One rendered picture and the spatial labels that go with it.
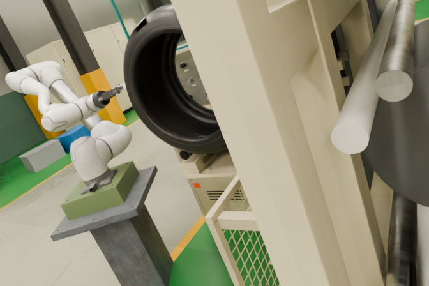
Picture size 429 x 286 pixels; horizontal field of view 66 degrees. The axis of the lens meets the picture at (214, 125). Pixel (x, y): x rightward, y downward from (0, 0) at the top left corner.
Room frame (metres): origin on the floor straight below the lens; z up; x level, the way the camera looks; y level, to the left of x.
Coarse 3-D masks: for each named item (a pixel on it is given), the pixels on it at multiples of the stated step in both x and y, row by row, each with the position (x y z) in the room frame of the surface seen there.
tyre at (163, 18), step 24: (144, 24) 1.23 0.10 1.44; (168, 24) 1.17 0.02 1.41; (144, 48) 1.26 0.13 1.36; (168, 48) 1.52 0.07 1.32; (144, 72) 1.46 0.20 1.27; (168, 72) 1.54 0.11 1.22; (144, 96) 1.43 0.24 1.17; (168, 96) 1.53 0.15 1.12; (144, 120) 1.30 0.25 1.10; (168, 120) 1.43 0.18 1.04; (192, 120) 1.48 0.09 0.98; (216, 120) 1.45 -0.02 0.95; (192, 144) 1.20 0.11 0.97; (216, 144) 1.15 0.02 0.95
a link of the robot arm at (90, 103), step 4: (96, 92) 1.68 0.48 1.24; (88, 96) 1.67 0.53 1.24; (92, 96) 1.65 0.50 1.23; (88, 100) 1.65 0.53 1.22; (92, 100) 1.64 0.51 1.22; (88, 104) 1.65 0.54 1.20; (92, 104) 1.63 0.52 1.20; (88, 108) 1.66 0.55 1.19; (92, 108) 1.65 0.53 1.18; (96, 108) 1.64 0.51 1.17; (100, 108) 1.65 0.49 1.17
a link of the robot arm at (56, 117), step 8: (24, 80) 1.96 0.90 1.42; (32, 80) 1.96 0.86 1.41; (24, 88) 1.94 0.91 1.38; (32, 88) 1.92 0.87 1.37; (40, 88) 1.89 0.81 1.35; (40, 96) 1.79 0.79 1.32; (48, 96) 1.81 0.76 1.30; (40, 104) 1.71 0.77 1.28; (48, 104) 1.71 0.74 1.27; (56, 104) 1.64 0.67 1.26; (64, 104) 1.64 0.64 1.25; (72, 104) 1.65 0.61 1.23; (48, 112) 1.56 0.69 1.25; (56, 112) 1.56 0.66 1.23; (64, 112) 1.58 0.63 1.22; (72, 112) 1.60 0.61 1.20; (80, 112) 1.64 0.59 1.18; (48, 120) 1.53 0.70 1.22; (56, 120) 1.54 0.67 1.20; (64, 120) 1.56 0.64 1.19; (72, 120) 1.59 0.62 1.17; (80, 120) 1.65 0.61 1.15; (48, 128) 1.54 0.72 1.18; (56, 128) 1.54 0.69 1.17; (64, 128) 1.58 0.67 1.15
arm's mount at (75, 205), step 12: (120, 168) 1.91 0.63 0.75; (132, 168) 1.92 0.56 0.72; (120, 180) 1.72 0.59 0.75; (132, 180) 1.85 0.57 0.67; (72, 192) 1.81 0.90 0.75; (96, 192) 1.67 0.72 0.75; (108, 192) 1.65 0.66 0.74; (120, 192) 1.66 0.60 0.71; (60, 204) 1.69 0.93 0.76; (72, 204) 1.68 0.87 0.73; (84, 204) 1.67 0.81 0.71; (96, 204) 1.66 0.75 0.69; (108, 204) 1.65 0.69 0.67; (72, 216) 1.68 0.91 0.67
